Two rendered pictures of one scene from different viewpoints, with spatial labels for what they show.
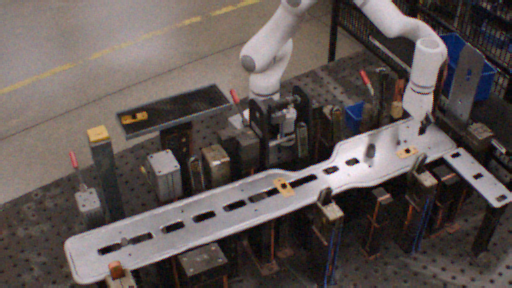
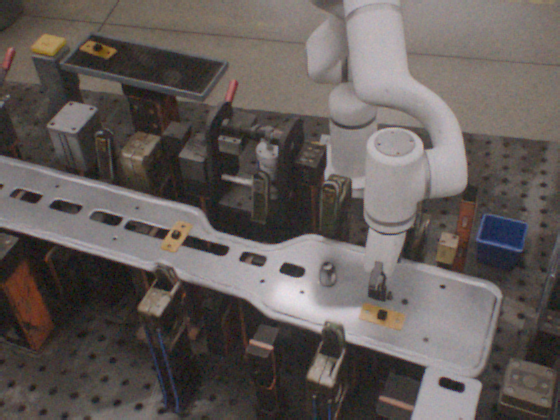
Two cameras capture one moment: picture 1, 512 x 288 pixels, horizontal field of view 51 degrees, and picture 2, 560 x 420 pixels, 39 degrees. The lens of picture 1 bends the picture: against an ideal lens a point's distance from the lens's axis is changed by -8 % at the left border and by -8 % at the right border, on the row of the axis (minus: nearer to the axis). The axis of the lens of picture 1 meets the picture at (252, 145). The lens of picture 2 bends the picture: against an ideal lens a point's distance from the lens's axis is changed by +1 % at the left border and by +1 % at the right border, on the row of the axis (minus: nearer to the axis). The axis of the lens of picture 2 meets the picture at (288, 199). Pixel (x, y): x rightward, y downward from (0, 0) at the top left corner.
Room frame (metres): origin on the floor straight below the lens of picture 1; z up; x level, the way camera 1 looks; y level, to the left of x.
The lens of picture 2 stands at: (0.79, -1.10, 2.22)
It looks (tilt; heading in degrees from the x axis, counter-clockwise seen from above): 46 degrees down; 51
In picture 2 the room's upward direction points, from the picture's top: 3 degrees counter-clockwise
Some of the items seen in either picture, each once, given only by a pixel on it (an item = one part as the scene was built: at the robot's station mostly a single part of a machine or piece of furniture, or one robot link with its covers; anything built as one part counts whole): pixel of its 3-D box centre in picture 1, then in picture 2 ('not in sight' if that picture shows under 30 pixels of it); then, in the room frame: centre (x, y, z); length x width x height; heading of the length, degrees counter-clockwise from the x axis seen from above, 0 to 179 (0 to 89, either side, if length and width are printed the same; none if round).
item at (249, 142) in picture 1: (246, 177); (209, 206); (1.46, 0.02, 0.89); 0.13 x 0.11 x 0.38; 27
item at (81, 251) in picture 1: (279, 192); (166, 238); (1.29, -0.08, 1.00); 1.38 x 0.22 x 0.02; 117
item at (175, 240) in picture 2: (283, 186); (176, 235); (1.30, -0.10, 1.01); 0.08 x 0.04 x 0.01; 26
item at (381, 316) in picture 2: (407, 151); (382, 315); (1.47, -0.54, 1.01); 0.08 x 0.04 x 0.01; 117
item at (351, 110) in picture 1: (358, 118); (499, 243); (1.98, -0.46, 0.74); 0.11 x 0.10 x 0.09; 117
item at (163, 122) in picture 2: (178, 162); (160, 140); (1.50, 0.26, 0.92); 0.10 x 0.08 x 0.45; 117
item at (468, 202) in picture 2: (393, 122); (456, 269); (1.69, -0.53, 0.95); 0.03 x 0.01 x 0.50; 117
